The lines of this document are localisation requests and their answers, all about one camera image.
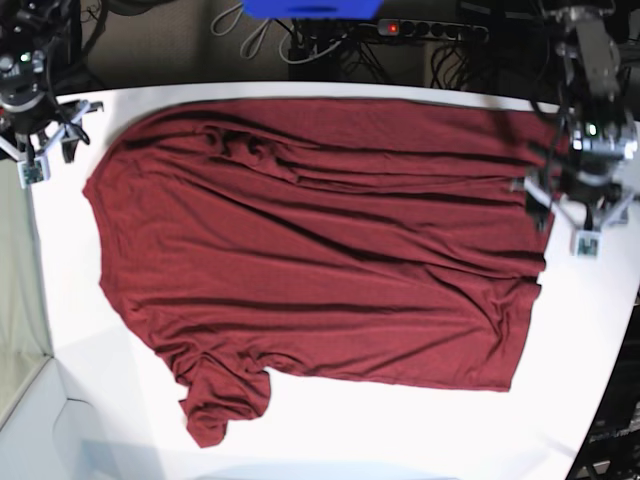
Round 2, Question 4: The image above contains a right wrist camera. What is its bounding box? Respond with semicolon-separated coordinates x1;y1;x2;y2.
17;156;51;189

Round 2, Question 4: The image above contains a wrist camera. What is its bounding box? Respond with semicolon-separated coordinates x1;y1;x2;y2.
17;156;51;189
571;230;601;258

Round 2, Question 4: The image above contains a blue box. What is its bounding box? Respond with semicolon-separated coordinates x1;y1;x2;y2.
242;0;383;20

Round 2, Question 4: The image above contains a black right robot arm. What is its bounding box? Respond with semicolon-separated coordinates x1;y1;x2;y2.
1;1;110;165

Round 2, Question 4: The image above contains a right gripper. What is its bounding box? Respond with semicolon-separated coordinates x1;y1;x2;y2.
1;100;104;164

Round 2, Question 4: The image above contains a green cloth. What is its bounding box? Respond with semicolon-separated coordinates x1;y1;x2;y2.
1;160;51;411

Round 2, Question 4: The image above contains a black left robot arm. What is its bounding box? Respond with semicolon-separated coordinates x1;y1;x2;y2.
513;1;639;257

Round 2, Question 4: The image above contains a dark red t-shirt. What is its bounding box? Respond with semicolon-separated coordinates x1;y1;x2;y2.
83;98;554;447

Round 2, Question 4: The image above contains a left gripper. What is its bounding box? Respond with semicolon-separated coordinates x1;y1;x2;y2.
510;170;639;237

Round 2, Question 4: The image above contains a black power strip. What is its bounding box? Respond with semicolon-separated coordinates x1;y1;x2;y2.
376;19;490;42

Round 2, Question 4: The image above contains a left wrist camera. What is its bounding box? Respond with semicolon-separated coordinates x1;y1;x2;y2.
571;230;601;258

